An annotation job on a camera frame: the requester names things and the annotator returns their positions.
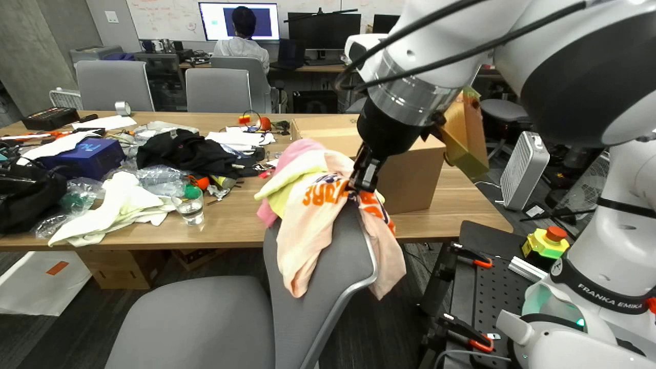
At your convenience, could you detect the black bag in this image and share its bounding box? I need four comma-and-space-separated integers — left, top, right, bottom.
0, 162, 69, 234

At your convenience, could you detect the black computer monitor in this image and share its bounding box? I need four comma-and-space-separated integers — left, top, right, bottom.
372, 13, 402, 34
285, 8, 362, 50

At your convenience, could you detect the yellow wrist camera mount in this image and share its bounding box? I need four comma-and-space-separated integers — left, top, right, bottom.
439, 88, 493, 183

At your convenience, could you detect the dark blue box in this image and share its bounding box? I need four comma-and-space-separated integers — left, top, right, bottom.
38, 136, 130, 183

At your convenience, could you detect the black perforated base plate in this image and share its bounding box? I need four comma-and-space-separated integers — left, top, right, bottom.
421, 219, 544, 369

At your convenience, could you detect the white paper sheet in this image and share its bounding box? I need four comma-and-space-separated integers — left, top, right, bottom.
16, 129, 102, 165

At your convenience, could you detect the brown cardboard box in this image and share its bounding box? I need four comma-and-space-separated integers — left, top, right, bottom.
289, 110, 449, 215

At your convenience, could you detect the grey office chair with metal frame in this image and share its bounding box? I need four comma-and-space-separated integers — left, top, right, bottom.
105, 201, 381, 369

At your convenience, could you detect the monitor with lit blue screen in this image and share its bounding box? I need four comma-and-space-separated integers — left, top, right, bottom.
196, 0, 282, 42

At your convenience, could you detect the orange-handled black clamp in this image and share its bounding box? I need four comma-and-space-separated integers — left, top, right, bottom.
439, 312, 501, 357
449, 241, 497, 270

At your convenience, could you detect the yellow emergency stop button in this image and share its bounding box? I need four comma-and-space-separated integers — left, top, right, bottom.
520, 224, 572, 262

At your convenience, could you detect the black clothing pile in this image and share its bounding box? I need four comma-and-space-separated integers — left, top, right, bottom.
136, 128, 267, 180

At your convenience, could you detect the black flat device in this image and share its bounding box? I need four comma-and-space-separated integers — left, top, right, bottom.
20, 106, 83, 133

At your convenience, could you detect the white space heater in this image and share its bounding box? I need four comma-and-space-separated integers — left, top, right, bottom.
498, 129, 552, 214

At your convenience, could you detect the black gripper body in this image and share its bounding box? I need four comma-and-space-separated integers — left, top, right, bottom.
355, 101, 430, 165

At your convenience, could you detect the clear plastic bottle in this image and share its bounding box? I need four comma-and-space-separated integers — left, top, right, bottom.
174, 183, 207, 228

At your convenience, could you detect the crumpled clear plastic bag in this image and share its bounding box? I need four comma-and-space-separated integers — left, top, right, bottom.
32, 177, 106, 241

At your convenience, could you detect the grey swivel chair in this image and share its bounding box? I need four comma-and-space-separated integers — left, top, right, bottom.
477, 97, 542, 132

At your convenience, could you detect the peach shirt with orange print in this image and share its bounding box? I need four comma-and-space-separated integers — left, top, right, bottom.
274, 149, 411, 301

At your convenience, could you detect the seated person in grey shirt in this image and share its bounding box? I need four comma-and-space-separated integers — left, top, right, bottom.
207, 4, 273, 74

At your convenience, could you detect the white papers stack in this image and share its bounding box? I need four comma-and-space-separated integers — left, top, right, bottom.
203, 125, 276, 158

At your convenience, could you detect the white cloth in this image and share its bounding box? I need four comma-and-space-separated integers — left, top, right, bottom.
48, 170, 180, 247

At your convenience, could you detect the yellow-green towel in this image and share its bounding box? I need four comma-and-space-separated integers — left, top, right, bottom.
252, 149, 336, 219

